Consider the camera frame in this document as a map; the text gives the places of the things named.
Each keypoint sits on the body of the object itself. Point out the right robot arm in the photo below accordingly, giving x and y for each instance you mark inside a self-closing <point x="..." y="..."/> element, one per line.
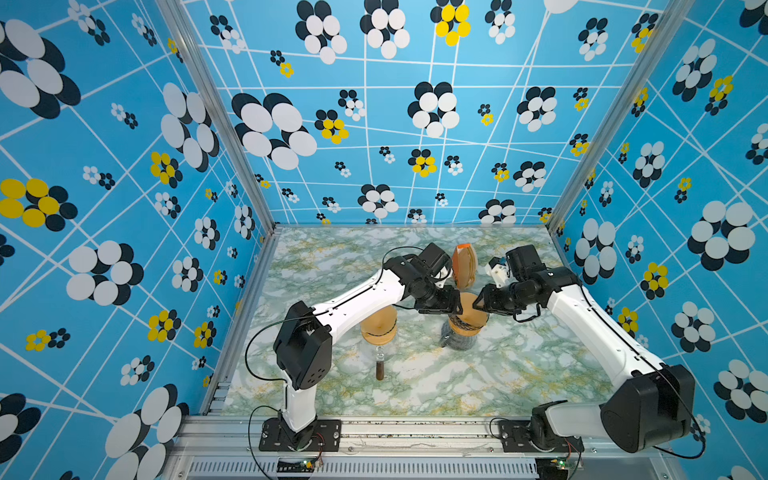
<point x="652" y="402"/>

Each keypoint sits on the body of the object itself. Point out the orange coffee filter pack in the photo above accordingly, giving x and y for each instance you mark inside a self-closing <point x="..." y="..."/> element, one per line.
<point x="464" y="266"/>

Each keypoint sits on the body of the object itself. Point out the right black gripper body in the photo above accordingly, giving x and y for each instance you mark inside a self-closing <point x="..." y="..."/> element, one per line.
<point x="505" y="300"/>

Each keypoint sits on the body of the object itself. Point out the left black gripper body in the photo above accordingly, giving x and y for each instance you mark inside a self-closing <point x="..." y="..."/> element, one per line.
<point x="440" y="300"/>

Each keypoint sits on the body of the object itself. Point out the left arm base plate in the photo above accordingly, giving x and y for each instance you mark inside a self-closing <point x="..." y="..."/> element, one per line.
<point x="321" y="435"/>

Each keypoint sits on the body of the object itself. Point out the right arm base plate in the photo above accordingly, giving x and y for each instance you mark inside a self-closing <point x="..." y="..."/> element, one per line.
<point x="515" y="437"/>

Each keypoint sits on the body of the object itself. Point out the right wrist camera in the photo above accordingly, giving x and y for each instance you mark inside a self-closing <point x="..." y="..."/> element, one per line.
<point x="498" y="270"/>

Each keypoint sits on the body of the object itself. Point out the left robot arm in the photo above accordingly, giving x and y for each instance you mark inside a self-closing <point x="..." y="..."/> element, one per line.
<point x="305" y="341"/>

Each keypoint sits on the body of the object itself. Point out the grey glass pitcher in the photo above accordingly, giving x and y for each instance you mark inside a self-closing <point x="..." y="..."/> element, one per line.
<point x="451" y="339"/>

